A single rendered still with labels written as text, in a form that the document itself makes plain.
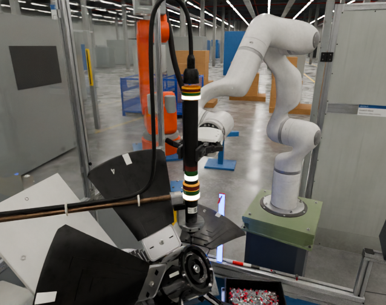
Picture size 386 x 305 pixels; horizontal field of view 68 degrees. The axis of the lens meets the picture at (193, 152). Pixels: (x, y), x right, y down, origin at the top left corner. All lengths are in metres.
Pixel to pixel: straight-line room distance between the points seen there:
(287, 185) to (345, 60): 1.31
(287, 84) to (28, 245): 0.99
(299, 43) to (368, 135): 1.57
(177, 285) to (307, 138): 0.79
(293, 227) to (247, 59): 0.73
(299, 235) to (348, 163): 1.38
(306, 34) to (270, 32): 0.14
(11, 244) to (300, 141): 1.04
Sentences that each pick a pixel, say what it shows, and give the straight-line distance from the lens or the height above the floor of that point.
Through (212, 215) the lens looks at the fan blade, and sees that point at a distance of 1.03.
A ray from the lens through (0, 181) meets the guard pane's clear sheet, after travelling 1.22.
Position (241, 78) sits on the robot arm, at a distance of 0.93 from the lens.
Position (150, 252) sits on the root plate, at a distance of 0.78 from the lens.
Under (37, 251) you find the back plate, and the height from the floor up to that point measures 1.25.
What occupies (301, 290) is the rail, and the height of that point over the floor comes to 0.83.
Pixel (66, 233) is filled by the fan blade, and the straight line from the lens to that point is 0.56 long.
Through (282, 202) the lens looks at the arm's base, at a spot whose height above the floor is 1.05.
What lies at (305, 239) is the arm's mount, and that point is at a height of 0.98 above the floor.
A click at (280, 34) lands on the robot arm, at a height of 1.76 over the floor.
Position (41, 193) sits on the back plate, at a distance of 0.91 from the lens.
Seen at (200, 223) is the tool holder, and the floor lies 1.29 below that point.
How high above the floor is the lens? 1.73
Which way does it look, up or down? 21 degrees down
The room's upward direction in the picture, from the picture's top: straight up
